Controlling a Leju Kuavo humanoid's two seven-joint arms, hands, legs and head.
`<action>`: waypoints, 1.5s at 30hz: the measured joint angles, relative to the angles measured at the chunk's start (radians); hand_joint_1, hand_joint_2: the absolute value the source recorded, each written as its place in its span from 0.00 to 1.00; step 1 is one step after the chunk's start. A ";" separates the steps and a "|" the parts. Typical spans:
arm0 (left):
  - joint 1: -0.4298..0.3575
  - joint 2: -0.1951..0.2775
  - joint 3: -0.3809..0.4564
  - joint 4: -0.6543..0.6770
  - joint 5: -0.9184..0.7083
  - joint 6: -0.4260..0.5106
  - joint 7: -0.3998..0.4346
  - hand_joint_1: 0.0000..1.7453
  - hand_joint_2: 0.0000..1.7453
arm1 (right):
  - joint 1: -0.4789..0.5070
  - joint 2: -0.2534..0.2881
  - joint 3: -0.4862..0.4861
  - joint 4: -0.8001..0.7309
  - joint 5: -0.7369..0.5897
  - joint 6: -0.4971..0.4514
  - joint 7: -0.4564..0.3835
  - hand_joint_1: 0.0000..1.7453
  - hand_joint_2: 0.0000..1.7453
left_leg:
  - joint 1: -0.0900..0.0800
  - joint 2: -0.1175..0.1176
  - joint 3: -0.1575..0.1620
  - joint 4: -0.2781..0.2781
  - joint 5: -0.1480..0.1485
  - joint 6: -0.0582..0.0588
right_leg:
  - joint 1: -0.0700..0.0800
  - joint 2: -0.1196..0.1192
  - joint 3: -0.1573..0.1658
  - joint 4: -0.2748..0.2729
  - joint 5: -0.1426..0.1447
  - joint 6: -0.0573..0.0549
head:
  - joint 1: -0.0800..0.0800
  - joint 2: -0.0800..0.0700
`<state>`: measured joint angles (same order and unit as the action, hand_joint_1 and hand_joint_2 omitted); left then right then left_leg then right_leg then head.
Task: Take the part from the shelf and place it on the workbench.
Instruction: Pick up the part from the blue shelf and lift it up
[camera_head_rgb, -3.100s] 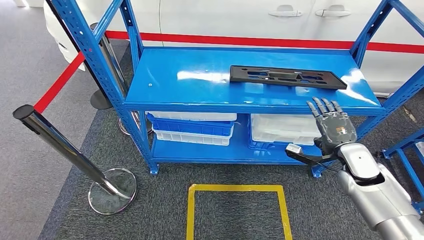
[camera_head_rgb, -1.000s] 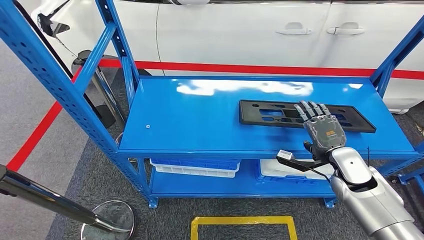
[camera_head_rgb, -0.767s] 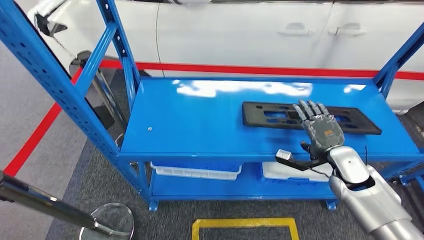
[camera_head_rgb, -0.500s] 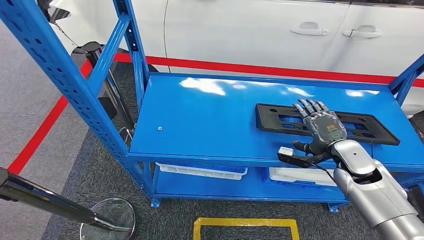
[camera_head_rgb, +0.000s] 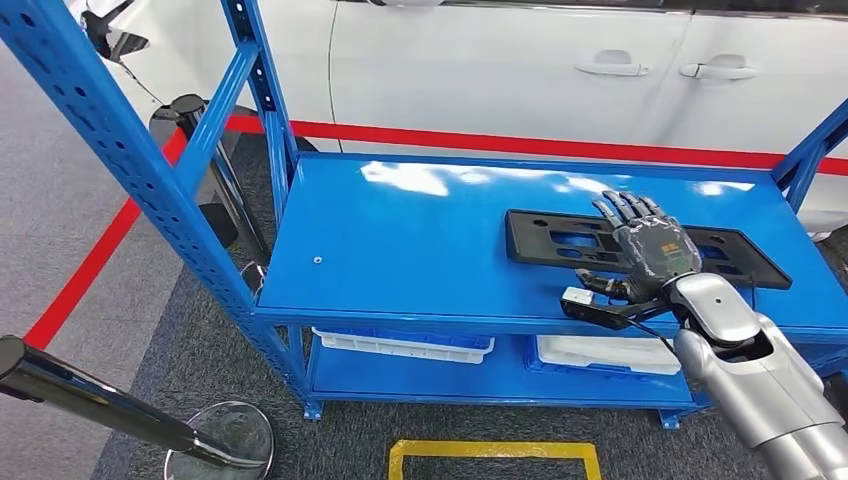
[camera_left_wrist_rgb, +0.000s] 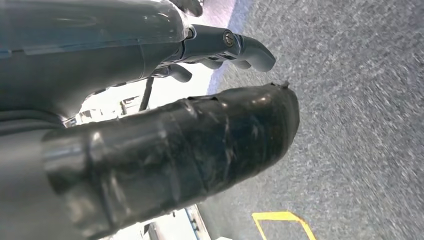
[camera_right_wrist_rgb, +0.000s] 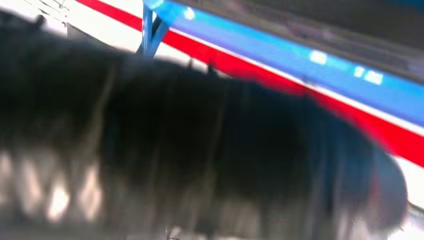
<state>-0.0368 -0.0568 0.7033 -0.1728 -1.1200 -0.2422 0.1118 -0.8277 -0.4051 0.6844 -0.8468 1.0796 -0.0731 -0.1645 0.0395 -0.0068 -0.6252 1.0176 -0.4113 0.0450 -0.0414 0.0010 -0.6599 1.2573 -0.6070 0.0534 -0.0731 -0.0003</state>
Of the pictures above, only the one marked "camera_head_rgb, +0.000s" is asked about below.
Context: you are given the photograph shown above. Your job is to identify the thin black pole stand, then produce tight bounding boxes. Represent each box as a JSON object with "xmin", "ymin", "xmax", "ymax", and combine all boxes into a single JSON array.
[{"xmin": 82, "ymin": 13, "xmax": 241, "ymax": 252}]

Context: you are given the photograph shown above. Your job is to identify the yellow floor tape square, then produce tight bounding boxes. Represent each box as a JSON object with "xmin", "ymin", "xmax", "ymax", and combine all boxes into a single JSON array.
[{"xmin": 387, "ymin": 440, "xmax": 603, "ymax": 480}]

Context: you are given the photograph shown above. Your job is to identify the white car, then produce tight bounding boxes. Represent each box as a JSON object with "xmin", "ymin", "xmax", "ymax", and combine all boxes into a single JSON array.
[{"xmin": 66, "ymin": 0, "xmax": 848, "ymax": 236}]

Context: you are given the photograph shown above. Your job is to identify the white car door handle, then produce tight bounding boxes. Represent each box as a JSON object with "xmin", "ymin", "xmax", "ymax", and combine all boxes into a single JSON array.
[
  {"xmin": 678, "ymin": 54, "xmax": 760, "ymax": 82},
  {"xmin": 573, "ymin": 49, "xmax": 654, "ymax": 78}
]

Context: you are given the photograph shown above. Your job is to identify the white plastic bin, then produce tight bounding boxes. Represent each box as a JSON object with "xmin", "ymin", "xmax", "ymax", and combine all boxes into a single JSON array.
[
  {"xmin": 536, "ymin": 334, "xmax": 682, "ymax": 377},
  {"xmin": 311, "ymin": 329, "xmax": 496, "ymax": 366}
]

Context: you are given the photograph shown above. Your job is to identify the red barrier belt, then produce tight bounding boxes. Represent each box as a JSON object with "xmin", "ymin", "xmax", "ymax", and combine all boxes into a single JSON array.
[
  {"xmin": 23, "ymin": 129, "xmax": 188, "ymax": 351},
  {"xmin": 225, "ymin": 115, "xmax": 848, "ymax": 178}
]

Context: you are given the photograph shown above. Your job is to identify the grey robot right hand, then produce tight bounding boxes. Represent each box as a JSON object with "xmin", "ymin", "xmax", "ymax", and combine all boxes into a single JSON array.
[{"xmin": 574, "ymin": 190, "xmax": 704, "ymax": 305}]

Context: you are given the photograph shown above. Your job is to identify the black camera bracket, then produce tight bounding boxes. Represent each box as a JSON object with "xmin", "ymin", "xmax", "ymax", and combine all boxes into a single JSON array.
[{"xmin": 559, "ymin": 294, "xmax": 670, "ymax": 331}]

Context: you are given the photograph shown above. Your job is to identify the black plastic panel part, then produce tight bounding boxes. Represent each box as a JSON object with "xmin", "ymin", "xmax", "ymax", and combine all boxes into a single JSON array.
[{"xmin": 504, "ymin": 208, "xmax": 794, "ymax": 291}]

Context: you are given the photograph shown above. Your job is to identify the black camera cable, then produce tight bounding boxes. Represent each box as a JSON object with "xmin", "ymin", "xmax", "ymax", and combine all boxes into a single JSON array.
[{"xmin": 625, "ymin": 316, "xmax": 677, "ymax": 352}]

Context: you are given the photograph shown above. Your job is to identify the blue metal shelf rack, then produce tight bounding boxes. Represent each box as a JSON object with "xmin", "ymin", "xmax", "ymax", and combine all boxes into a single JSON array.
[{"xmin": 0, "ymin": 0, "xmax": 848, "ymax": 432}]

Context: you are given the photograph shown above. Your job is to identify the chrome stanchion post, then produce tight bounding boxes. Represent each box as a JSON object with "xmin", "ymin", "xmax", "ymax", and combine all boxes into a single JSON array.
[
  {"xmin": 0, "ymin": 334, "xmax": 276, "ymax": 480},
  {"xmin": 148, "ymin": 92, "xmax": 273, "ymax": 299}
]

